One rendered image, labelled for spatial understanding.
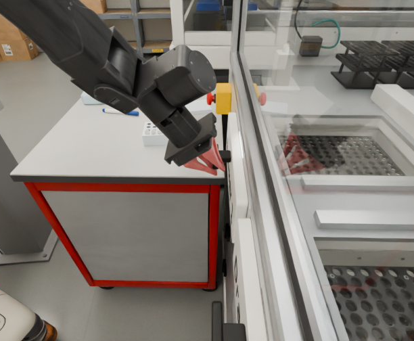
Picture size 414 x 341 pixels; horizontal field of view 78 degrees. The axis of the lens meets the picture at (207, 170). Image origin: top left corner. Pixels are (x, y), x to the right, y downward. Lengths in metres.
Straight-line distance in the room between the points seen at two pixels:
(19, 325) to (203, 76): 1.03
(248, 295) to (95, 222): 0.70
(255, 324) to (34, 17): 0.37
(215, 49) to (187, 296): 1.13
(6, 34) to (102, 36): 4.60
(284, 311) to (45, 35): 0.34
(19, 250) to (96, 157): 0.98
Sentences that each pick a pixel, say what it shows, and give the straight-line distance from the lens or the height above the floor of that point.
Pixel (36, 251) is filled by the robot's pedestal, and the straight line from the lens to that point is 1.66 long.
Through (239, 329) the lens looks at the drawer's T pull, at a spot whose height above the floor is 0.91.
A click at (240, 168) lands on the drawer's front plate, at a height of 0.93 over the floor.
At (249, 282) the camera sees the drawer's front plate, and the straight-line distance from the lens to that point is 0.32.
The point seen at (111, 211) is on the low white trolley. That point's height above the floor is 0.59.
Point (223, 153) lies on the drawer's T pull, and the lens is 0.50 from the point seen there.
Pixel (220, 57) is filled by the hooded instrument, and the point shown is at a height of 0.86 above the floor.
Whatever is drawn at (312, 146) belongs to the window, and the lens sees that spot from 0.20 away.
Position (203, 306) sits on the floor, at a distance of 1.30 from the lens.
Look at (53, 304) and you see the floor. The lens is 1.48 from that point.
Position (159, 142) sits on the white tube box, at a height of 0.77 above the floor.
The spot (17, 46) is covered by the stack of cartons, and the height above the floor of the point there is 0.20.
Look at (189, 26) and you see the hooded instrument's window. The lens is 1.25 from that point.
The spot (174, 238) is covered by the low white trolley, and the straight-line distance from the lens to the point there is 0.92.
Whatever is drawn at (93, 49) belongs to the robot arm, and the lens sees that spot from 0.33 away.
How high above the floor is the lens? 1.21
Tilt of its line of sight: 40 degrees down
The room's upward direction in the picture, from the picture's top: straight up
